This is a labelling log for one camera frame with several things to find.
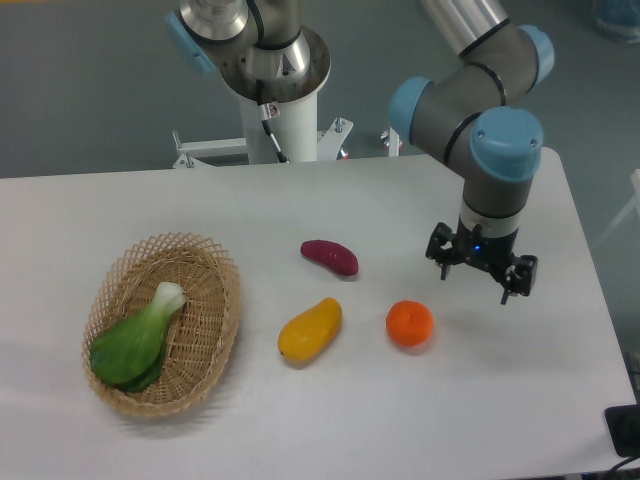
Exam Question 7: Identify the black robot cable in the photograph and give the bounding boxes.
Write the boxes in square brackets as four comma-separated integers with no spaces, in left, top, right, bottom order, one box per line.
[254,78,291,164]

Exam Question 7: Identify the orange fruit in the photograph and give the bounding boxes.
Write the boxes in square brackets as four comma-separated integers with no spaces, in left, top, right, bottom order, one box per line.
[385,300,434,348]

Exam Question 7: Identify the yellow mango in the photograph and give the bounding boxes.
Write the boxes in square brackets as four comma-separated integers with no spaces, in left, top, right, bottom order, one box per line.
[277,297,343,364]

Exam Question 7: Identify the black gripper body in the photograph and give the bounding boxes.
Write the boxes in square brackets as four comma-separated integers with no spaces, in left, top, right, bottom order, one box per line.
[454,223,518,280]

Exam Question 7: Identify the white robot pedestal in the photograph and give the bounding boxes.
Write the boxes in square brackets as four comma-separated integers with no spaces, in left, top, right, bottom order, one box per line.
[171,29,406,169]

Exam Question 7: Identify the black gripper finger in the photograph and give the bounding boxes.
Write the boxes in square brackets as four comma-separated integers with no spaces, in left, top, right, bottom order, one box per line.
[425,222,463,280]
[499,255,538,305]

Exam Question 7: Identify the blue object top right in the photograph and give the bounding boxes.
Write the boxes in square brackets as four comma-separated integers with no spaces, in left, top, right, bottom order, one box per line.
[591,0,639,44]

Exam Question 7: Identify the green bok choy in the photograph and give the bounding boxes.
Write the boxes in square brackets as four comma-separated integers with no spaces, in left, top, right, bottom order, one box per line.
[89,282,186,393]

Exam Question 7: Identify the white frame at right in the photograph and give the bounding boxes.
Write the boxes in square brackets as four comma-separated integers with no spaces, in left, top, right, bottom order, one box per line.
[594,169,639,249]

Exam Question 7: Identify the woven wicker basket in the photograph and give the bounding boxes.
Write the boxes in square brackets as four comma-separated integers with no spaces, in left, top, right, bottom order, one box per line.
[82,233,242,417]

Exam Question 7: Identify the purple sweet potato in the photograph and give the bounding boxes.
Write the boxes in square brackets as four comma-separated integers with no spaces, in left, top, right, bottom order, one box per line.
[300,239,359,277]

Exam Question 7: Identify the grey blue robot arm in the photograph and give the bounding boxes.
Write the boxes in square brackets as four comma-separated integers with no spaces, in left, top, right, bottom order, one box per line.
[165,1,555,297]

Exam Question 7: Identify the black device at edge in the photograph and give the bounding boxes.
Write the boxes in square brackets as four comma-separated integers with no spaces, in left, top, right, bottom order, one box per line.
[604,404,639,457]

